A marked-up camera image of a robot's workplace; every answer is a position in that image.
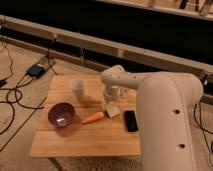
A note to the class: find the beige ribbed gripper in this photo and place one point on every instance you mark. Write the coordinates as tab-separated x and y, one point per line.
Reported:
111	93

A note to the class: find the white sponge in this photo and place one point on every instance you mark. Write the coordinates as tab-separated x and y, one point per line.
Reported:
112	111

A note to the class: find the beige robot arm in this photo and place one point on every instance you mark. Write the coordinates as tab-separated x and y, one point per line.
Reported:
162	103

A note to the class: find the white ceramic cup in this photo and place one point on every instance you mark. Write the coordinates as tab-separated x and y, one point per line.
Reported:
77	86

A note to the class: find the clear drinking glass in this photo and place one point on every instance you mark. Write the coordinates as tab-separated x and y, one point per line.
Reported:
124	92

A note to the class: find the orange carrot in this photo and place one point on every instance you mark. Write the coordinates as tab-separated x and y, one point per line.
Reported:
93	117

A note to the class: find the black remote control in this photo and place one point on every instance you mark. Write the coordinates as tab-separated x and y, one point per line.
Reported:
130	121

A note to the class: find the wooden table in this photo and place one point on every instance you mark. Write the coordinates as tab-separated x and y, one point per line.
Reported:
103	138

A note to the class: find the purple bowl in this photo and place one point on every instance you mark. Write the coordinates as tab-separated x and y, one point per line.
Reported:
61	114

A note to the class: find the black power adapter box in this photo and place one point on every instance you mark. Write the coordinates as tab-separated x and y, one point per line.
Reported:
35	71

